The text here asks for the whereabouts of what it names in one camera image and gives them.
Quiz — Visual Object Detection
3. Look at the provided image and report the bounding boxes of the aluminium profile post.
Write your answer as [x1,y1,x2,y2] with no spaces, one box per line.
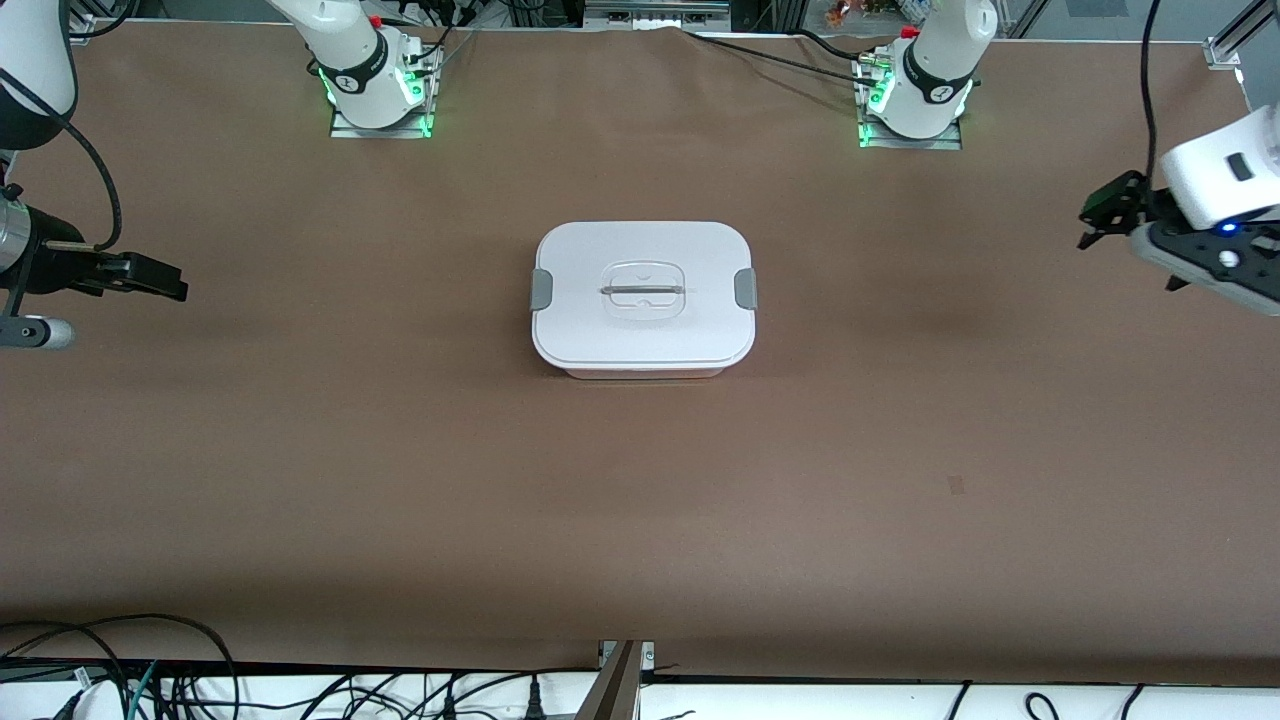
[575,640,656,720]

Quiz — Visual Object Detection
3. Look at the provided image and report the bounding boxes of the colourful background items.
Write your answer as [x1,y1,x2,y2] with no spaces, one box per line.
[825,0,937,27]

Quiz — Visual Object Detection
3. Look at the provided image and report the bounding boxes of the black looping cable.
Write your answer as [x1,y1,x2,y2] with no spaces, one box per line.
[0,613,241,720]

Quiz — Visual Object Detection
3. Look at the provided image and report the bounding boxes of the brown table cover sheet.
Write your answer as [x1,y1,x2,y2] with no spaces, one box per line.
[0,20,1280,687]

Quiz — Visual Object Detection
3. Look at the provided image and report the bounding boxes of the teal cable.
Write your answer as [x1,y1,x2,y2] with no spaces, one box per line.
[128,660,163,720]

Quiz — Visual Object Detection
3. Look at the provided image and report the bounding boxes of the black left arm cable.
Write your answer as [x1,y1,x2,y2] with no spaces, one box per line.
[1142,0,1167,186]

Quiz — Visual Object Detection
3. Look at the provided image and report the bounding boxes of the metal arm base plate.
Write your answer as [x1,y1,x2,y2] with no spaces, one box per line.
[330,40,442,140]
[857,52,964,151]

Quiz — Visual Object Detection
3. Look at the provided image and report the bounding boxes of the long black table cable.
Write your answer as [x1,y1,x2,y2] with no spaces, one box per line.
[685,29,879,88]

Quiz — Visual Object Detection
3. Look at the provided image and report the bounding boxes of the short black table cable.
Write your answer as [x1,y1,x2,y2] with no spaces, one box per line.
[793,28,885,63]

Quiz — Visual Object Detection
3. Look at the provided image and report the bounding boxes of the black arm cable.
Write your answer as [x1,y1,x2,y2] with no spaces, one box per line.
[0,65,124,251]
[1142,0,1167,186]

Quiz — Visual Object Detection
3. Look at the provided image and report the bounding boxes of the aluminium frame bar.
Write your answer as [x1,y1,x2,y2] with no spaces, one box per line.
[585,0,732,30]

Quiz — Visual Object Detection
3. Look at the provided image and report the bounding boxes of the white box lid grey clips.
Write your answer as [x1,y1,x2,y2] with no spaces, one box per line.
[531,221,758,370]

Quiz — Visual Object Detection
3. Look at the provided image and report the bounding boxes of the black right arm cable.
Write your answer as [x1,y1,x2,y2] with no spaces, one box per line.
[0,65,124,251]

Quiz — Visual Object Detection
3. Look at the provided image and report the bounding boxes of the white bench board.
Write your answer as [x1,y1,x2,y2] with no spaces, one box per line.
[0,670,1280,720]

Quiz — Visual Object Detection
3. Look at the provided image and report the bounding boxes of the pink translucent plastic box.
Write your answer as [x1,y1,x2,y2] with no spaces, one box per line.
[548,358,741,381]

